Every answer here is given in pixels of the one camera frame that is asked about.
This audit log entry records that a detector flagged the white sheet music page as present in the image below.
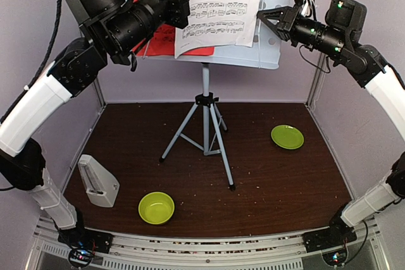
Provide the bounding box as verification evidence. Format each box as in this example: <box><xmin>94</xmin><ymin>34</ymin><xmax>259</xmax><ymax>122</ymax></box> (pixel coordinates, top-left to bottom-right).
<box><xmin>175</xmin><ymin>0</ymin><xmax>260</xmax><ymax>58</ymax></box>

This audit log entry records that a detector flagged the red sheet music page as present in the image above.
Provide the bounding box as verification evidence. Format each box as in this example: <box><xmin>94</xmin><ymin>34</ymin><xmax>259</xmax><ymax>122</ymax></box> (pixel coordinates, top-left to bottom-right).
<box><xmin>126</xmin><ymin>0</ymin><xmax>218</xmax><ymax>59</ymax></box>

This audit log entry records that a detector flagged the white perforated music stand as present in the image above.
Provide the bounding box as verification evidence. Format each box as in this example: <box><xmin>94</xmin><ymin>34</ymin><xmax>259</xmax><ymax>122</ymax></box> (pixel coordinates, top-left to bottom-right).
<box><xmin>122</xmin><ymin>0</ymin><xmax>297</xmax><ymax>192</ymax></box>

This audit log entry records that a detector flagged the white metronome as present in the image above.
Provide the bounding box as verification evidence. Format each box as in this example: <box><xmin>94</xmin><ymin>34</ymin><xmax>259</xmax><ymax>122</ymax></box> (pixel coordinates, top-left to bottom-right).
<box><xmin>78</xmin><ymin>154</ymin><xmax>120</xmax><ymax>208</ymax></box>

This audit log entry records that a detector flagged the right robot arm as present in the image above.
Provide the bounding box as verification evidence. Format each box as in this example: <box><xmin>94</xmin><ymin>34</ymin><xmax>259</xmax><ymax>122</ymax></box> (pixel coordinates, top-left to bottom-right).
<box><xmin>257</xmin><ymin>0</ymin><xmax>404</xmax><ymax>246</ymax></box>

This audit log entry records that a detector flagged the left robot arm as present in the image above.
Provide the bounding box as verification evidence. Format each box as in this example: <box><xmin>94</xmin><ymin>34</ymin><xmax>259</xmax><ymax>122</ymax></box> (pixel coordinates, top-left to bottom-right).
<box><xmin>1</xmin><ymin>0</ymin><xmax>190</xmax><ymax>247</ymax></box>

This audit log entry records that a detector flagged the green plate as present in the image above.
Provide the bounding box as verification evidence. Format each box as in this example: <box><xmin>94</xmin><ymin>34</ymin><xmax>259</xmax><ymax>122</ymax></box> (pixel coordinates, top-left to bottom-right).
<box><xmin>270</xmin><ymin>125</ymin><xmax>304</xmax><ymax>150</ymax></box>

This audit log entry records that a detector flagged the green bowl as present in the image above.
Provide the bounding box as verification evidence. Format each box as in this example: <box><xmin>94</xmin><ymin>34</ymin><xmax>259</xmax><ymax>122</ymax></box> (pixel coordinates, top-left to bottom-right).
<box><xmin>138</xmin><ymin>192</ymin><xmax>175</xmax><ymax>225</ymax></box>

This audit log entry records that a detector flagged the right aluminium frame post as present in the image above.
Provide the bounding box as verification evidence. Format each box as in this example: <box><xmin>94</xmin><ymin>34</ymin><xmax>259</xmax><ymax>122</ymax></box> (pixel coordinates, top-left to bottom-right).
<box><xmin>306</xmin><ymin>70</ymin><xmax>326</xmax><ymax>111</ymax></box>

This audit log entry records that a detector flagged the aluminium frame post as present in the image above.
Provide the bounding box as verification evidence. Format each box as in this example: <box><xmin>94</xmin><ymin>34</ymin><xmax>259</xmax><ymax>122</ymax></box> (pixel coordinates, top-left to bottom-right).
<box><xmin>306</xmin><ymin>70</ymin><xmax>326</xmax><ymax>111</ymax></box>
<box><xmin>65</xmin><ymin>0</ymin><xmax>107</xmax><ymax>109</ymax></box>

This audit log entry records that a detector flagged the left aluminium frame post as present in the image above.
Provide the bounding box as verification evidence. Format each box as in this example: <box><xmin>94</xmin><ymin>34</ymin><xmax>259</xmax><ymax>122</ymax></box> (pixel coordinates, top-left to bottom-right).
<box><xmin>65</xmin><ymin>0</ymin><xmax>107</xmax><ymax>109</ymax></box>

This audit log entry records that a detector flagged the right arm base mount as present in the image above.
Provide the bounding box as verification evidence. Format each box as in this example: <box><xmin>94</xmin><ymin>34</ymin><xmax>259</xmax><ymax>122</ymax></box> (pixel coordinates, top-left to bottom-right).
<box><xmin>302</xmin><ymin>225</ymin><xmax>357</xmax><ymax>267</ymax></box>

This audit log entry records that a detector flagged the aluminium front rail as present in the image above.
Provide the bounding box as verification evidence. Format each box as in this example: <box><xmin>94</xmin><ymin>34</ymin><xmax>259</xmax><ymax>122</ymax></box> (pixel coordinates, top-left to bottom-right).
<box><xmin>25</xmin><ymin>217</ymin><xmax>390</xmax><ymax>269</ymax></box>

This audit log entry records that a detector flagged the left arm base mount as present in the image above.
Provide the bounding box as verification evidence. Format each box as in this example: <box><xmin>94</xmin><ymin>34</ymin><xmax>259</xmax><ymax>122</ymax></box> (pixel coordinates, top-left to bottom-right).
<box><xmin>58</xmin><ymin>228</ymin><xmax>113</xmax><ymax>269</ymax></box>

